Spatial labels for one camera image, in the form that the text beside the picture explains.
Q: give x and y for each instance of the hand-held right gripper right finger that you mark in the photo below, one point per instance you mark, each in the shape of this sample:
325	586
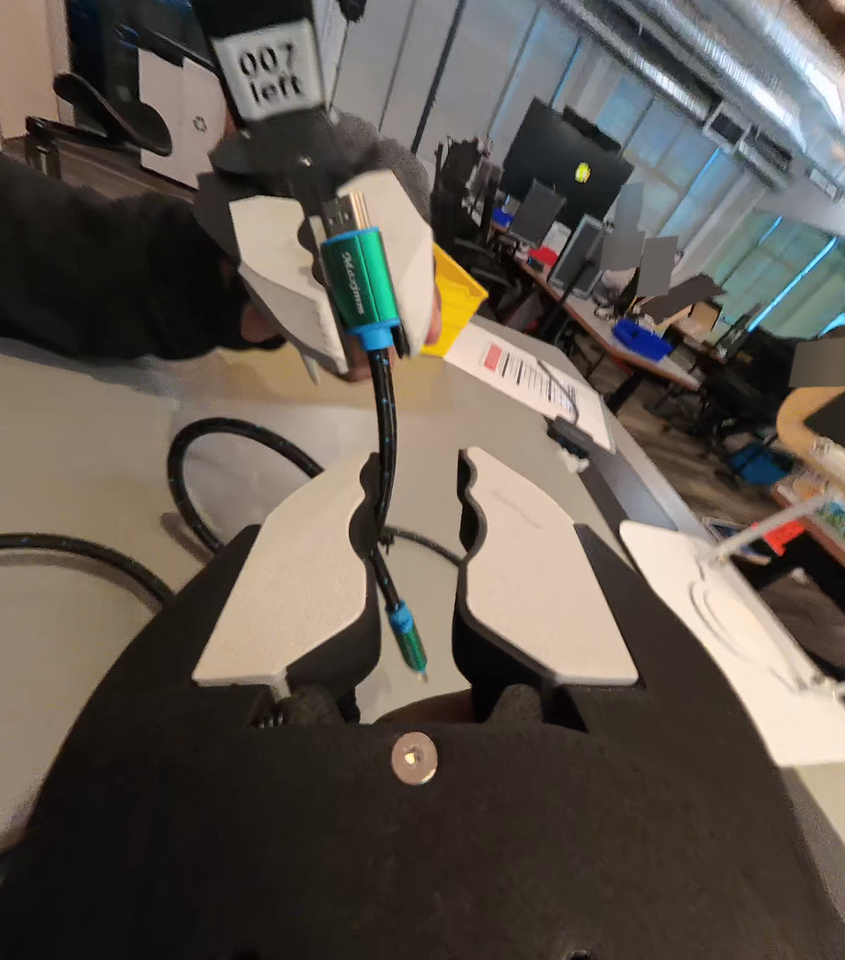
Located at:
535	592

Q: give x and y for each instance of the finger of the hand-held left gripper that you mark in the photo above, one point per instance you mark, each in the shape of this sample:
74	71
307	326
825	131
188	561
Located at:
411	247
280	262

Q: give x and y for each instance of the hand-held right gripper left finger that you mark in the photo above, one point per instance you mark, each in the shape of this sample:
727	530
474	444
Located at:
295	585

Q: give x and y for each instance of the person's left forearm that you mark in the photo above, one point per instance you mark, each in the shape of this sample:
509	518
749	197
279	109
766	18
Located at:
77	247

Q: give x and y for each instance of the dark USB hub blue ports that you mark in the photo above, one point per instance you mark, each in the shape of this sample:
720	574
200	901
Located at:
566	436

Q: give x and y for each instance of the person's left hand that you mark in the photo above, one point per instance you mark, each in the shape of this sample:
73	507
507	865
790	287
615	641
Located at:
434	319

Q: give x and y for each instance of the yellow plastic bin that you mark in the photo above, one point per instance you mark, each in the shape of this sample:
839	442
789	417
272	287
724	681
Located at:
456	292

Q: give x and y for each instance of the black office chair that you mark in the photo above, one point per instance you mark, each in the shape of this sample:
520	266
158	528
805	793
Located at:
115	112

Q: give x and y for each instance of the grey monitor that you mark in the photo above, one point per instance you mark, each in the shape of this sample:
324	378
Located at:
576	255

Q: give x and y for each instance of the large black monitor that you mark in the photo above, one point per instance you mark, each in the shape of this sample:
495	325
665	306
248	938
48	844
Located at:
557	150

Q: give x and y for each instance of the printed paper sheet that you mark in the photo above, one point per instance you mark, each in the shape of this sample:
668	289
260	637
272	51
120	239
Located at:
535	375

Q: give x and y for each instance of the clear plastic holder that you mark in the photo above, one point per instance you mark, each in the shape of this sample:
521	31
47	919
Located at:
737	622

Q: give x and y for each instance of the wooden office desk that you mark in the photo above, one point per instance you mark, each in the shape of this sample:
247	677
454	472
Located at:
617	337

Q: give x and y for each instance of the blue plastic bin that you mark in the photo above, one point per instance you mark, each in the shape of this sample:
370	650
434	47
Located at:
644	341

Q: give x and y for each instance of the red plastic piece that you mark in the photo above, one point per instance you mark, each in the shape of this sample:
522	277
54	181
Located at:
782	536

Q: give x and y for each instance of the curved wooden table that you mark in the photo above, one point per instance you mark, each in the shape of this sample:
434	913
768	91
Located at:
794	420

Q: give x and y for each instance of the white adhesive mount plate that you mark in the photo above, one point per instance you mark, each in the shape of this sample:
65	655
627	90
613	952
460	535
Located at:
820	731

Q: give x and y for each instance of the silver ceiling duct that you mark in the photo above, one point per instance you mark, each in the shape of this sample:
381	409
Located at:
692	52

